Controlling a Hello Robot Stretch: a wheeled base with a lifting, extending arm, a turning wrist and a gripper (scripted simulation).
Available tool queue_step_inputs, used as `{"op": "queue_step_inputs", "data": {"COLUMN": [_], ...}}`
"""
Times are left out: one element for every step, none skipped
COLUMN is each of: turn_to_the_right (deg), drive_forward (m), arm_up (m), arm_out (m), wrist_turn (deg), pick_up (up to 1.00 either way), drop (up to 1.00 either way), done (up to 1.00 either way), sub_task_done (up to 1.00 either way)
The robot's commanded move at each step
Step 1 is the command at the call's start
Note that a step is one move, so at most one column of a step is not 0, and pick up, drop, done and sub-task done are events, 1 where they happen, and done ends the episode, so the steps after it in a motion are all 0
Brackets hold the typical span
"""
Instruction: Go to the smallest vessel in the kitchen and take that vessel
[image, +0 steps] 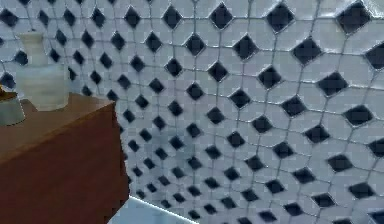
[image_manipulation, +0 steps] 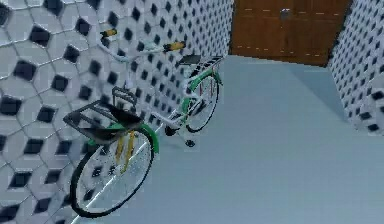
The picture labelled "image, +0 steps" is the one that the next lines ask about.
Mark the brown wooden cabinet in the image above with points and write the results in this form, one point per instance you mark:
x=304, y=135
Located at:
x=63, y=160

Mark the white ceramic vase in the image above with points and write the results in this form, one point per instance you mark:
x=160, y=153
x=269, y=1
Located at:
x=41, y=80

